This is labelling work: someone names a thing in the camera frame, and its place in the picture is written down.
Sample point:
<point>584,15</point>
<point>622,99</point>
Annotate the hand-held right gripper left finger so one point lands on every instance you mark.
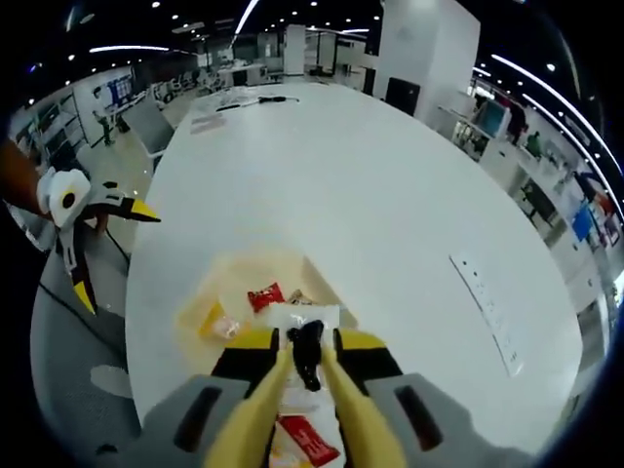
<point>195,409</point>

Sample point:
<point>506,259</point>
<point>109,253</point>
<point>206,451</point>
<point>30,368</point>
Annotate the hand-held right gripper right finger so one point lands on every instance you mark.
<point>424,414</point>

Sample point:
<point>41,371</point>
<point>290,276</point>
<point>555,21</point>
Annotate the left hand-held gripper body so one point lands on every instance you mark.
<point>58,195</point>

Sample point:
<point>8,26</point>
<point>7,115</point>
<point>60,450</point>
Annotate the yellow plastic food tongs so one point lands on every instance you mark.
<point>244,424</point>

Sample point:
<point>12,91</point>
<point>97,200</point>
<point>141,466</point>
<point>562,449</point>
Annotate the yellow-ended clear snack packet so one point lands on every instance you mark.
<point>214,322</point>

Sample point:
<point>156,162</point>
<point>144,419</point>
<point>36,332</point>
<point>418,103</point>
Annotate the pile of snacks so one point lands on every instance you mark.
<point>307,434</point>

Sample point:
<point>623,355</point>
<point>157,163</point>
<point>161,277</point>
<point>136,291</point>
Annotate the clear packet with black snack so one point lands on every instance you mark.
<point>307,356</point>

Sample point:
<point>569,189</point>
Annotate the small red candy packet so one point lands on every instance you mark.
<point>265,298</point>

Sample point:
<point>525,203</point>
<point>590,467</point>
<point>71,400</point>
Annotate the beige hexagonal container tray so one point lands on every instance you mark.
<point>253,273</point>

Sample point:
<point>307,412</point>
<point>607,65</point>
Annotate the small brown snack packet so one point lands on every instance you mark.
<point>300,297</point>

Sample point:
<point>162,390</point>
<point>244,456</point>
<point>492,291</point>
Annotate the white table socket strip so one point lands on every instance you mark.
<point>487,317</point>

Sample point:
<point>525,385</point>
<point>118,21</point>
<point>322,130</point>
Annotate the grey mesh office chair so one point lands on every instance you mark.
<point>78,390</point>

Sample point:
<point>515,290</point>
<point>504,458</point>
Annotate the slim black table object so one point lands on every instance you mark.
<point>273,100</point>

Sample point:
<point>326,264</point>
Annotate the blue box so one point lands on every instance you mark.
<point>581,225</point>

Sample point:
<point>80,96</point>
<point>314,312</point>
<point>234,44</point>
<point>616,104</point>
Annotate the white cabinet row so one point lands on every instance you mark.
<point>507,166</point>

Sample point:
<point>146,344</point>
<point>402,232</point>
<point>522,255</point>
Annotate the teal display screen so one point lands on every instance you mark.
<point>491,122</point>

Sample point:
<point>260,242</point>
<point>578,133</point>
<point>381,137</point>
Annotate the white square pillar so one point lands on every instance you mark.
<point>429,49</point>

